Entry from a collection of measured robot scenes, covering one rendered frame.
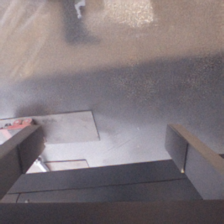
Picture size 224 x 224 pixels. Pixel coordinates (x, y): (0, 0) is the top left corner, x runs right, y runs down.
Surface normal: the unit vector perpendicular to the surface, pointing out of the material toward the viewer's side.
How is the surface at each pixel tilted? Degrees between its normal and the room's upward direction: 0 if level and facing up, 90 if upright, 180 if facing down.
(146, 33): 0
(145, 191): 90
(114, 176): 90
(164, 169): 90
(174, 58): 0
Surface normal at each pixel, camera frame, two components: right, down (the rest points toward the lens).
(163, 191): -0.15, -0.76
